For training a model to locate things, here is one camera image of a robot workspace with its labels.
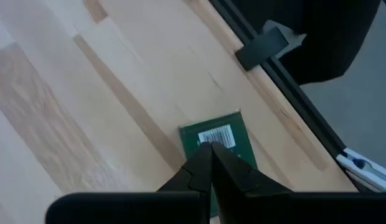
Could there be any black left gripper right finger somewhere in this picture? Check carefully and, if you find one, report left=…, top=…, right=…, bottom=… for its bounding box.
left=211, top=141, right=386, bottom=224

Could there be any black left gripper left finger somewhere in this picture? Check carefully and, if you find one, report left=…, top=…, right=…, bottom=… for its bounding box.
left=45, top=141, right=213, bottom=224

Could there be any dark green tea packet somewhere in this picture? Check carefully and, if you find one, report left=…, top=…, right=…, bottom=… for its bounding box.
left=179, top=110, right=259, bottom=218

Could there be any white blue fixture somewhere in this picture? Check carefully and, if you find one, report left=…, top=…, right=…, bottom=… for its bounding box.
left=335, top=147, right=386, bottom=194

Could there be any black table clamp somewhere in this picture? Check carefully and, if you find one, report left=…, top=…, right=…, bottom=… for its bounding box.
left=235, top=20, right=308, bottom=72

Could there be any black bulky object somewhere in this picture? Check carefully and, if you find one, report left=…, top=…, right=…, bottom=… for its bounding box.
left=233, top=0, right=382, bottom=85

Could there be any black metal table frame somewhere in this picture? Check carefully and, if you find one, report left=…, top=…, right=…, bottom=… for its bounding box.
left=208, top=0, right=373, bottom=193

